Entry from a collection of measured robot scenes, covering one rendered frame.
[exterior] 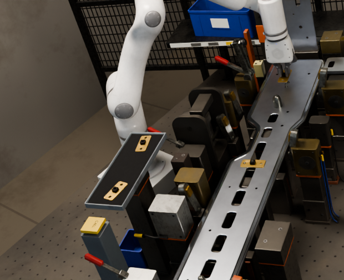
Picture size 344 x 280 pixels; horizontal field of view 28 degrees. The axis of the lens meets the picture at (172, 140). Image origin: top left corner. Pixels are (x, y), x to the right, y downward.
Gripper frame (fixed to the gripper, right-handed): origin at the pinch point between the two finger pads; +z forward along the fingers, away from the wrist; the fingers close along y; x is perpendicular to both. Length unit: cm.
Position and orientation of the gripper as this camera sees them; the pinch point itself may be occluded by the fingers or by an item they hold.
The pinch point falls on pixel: (283, 70)
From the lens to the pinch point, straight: 271.6
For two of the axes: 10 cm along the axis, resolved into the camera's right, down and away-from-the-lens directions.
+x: 3.6, -6.2, 7.0
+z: 2.6, 7.8, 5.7
